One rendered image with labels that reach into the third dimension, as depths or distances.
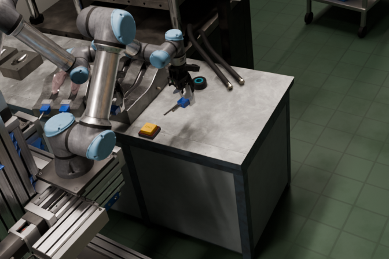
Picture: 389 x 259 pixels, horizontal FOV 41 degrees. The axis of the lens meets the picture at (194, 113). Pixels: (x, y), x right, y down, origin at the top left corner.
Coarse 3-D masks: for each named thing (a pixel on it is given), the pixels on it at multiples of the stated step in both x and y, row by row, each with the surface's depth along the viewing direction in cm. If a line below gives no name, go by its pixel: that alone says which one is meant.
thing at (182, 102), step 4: (184, 92) 245; (180, 100) 243; (184, 100) 243; (188, 100) 242; (192, 100) 244; (180, 104) 242; (184, 104) 241; (188, 104) 243; (192, 104) 245; (176, 108) 240; (184, 108) 242
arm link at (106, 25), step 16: (96, 16) 179; (112, 16) 177; (128, 16) 179; (96, 32) 180; (112, 32) 177; (128, 32) 180; (96, 48) 182; (112, 48) 178; (96, 64) 181; (112, 64) 181; (96, 80) 180; (112, 80) 182; (96, 96) 181; (112, 96) 184; (96, 112) 181; (80, 128) 182; (96, 128) 180; (80, 144) 181; (96, 144) 178; (112, 144) 186
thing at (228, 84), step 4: (196, 44) 288; (196, 48) 287; (200, 48) 285; (200, 52) 284; (204, 52) 283; (204, 56) 282; (208, 56) 282; (208, 60) 279; (208, 64) 280; (212, 64) 277; (212, 68) 277; (216, 68) 275; (216, 72) 274; (220, 72) 273; (220, 76) 272; (224, 76) 271; (224, 80) 270; (228, 80) 270; (228, 84) 268; (228, 88) 268
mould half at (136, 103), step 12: (120, 60) 280; (132, 72) 273; (156, 72) 268; (168, 72) 279; (132, 84) 269; (144, 84) 267; (156, 84) 270; (132, 96) 260; (144, 96) 262; (132, 108) 254; (144, 108) 264; (120, 120) 258; (132, 120) 257
